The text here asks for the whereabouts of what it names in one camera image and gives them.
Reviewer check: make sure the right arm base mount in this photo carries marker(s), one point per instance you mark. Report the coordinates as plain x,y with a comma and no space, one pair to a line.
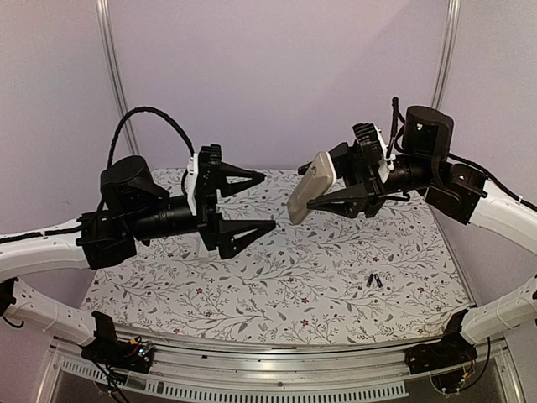
451,350

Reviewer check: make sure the right aluminium corner post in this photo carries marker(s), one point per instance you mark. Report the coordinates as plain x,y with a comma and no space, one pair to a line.
447,52

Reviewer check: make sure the left aluminium corner post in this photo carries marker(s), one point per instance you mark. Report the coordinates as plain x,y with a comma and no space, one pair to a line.
110,55

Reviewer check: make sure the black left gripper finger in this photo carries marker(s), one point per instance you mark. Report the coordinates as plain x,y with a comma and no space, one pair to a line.
232,179
233,236

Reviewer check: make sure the floral patterned table mat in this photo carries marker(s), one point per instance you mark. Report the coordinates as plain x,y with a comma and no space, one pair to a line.
299,284

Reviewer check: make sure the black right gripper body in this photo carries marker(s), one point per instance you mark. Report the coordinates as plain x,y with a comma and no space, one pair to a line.
362,170

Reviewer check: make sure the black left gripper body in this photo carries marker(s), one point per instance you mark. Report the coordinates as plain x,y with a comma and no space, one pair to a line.
207,218

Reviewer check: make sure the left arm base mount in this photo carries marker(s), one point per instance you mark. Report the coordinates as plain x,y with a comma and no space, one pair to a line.
135,355

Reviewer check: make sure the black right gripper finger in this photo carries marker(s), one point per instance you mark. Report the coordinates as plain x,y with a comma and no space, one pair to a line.
348,202
342,157

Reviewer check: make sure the small white remote control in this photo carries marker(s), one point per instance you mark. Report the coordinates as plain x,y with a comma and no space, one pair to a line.
318,179

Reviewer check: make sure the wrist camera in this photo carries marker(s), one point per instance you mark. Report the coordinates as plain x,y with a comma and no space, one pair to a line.
189,183
372,150

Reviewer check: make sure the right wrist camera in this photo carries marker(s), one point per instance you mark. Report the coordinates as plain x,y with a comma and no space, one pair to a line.
372,150

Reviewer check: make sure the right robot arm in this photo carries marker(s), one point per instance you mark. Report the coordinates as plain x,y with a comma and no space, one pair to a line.
417,157

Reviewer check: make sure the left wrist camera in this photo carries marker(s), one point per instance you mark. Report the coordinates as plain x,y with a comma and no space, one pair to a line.
189,183

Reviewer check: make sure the aluminium front frame rail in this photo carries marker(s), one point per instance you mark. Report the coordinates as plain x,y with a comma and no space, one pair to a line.
188,369

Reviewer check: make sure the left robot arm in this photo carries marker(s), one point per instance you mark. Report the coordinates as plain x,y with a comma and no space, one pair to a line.
137,210

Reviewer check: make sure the aluminium corner post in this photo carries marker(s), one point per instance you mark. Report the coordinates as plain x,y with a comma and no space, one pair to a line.
110,55
447,52

